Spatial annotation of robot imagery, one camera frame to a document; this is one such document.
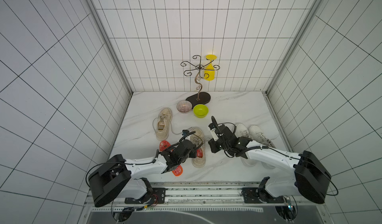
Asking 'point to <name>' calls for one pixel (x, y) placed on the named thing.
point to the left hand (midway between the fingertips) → (193, 147)
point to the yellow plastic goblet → (209, 73)
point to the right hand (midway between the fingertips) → (208, 139)
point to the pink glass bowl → (184, 106)
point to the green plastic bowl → (200, 110)
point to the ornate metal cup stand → (202, 98)
